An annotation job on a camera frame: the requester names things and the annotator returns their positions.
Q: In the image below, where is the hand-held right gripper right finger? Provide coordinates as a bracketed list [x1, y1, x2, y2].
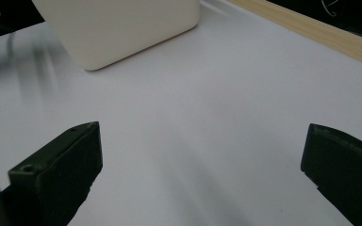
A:
[300, 122, 362, 226]

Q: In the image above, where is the tangle of floor cables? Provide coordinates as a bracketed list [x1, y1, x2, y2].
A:
[320, 0, 342, 17]

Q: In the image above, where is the wooden table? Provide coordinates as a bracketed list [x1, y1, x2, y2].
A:
[225, 0, 362, 71]

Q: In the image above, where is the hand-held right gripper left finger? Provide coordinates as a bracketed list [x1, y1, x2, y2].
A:
[0, 121, 104, 226]

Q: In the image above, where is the white plastic storage bin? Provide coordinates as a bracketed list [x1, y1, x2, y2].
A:
[31, 0, 201, 72]

